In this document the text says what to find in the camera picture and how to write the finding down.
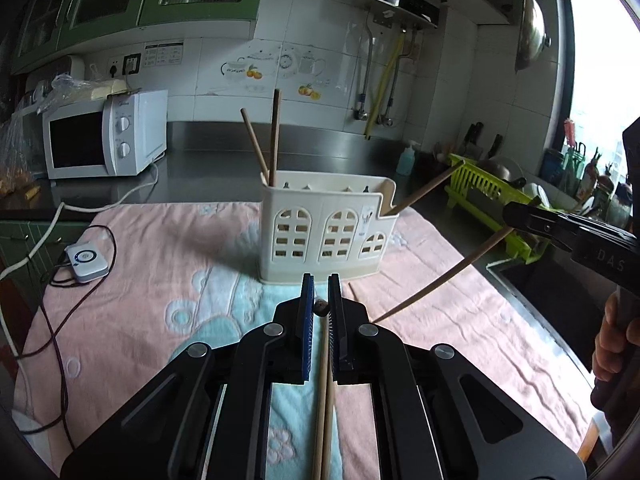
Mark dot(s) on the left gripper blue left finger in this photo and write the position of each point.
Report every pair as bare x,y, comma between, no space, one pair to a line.
305,323

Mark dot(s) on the wooden chopstick nine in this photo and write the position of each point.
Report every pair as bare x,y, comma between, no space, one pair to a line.
428,188

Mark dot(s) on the small white round-button device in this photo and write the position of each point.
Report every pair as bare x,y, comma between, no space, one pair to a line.
86,262

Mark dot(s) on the person's right hand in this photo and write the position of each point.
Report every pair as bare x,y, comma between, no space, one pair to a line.
610,342

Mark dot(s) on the wooden chopstick four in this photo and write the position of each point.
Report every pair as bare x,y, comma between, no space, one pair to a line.
327,431

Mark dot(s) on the plastic bag with food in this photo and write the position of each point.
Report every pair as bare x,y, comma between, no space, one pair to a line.
22,157

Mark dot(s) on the teal soap dispenser bottle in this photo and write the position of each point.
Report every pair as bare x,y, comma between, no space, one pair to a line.
407,159

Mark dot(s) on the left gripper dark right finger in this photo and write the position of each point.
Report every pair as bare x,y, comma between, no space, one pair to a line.
338,329

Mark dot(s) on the white microwave oven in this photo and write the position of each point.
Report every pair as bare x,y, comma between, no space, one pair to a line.
118,136

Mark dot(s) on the wooden chopstick six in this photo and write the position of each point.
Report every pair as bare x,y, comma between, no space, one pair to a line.
467,261

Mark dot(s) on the cream plastic utensil holder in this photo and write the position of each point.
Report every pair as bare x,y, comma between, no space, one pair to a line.
323,223

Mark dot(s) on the cream box on microwave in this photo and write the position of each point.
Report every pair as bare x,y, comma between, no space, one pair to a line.
97,90

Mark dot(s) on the wooden chopstick three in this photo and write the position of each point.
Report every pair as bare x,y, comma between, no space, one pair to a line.
318,461

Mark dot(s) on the green wall cabinet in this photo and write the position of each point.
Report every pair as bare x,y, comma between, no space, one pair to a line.
55,27

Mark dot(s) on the wooden chopstick one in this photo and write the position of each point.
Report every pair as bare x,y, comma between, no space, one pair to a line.
255,144

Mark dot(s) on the wooden chopstick seven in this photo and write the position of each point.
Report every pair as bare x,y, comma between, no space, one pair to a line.
352,292

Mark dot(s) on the wooden chopstick two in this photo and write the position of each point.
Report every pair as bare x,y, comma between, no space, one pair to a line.
274,136

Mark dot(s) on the lime green dish rack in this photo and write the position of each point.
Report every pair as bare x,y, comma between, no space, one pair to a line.
484,195

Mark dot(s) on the black wall socket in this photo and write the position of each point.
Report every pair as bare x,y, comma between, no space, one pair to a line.
131,64

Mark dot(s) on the hanging steel wok lid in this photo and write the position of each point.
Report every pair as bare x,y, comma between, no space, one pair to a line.
533,37

